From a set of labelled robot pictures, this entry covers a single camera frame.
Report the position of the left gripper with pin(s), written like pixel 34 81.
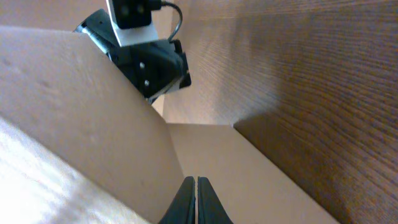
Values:
pixel 154 68

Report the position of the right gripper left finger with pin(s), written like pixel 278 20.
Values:
pixel 182 208

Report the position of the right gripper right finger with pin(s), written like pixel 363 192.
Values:
pixel 210 209

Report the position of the brown cardboard box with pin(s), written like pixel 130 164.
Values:
pixel 79 144

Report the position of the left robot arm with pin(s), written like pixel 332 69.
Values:
pixel 98 27

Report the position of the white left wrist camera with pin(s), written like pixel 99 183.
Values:
pixel 131 20

